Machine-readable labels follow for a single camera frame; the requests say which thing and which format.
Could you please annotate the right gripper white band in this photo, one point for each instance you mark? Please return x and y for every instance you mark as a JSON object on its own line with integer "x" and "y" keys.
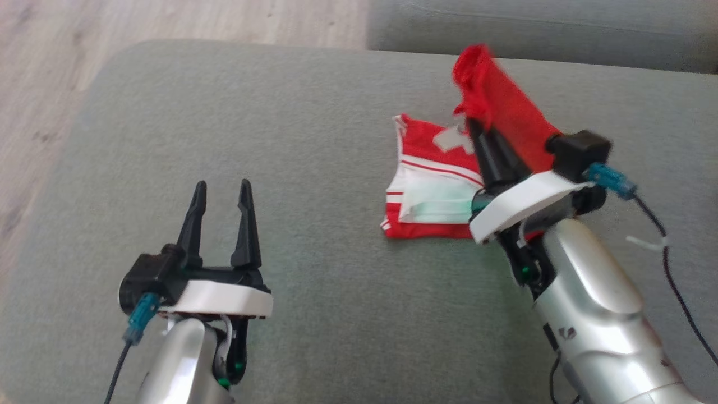
{"x": 521, "y": 205}

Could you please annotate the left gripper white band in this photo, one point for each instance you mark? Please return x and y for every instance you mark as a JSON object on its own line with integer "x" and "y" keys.
{"x": 224, "y": 297}

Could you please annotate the red shorts white trim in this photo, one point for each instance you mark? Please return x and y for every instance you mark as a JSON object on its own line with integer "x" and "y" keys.
{"x": 505, "y": 101}

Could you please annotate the red jersey white sleeves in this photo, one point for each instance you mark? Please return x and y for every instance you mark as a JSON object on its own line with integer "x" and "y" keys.
{"x": 432, "y": 185}

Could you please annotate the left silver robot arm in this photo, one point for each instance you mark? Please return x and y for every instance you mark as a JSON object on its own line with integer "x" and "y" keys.
{"x": 179, "y": 365}

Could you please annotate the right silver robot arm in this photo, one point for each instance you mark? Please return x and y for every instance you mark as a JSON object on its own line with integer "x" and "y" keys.
{"x": 594, "y": 320}

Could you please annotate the grey sofa seat cushion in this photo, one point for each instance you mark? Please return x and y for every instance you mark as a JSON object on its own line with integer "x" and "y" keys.
{"x": 308, "y": 140}

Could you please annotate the grey sofa back cushion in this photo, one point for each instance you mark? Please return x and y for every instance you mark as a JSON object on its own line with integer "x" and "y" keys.
{"x": 561, "y": 28}

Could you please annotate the left black wrist camera box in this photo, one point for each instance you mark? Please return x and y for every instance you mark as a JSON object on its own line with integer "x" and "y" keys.
{"x": 148, "y": 278}

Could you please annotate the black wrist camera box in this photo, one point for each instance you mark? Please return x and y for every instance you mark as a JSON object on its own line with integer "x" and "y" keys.
{"x": 580, "y": 154}
{"x": 148, "y": 278}

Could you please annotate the right black wrist camera box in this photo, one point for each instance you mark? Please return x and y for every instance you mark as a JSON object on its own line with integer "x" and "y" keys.
{"x": 580, "y": 154}

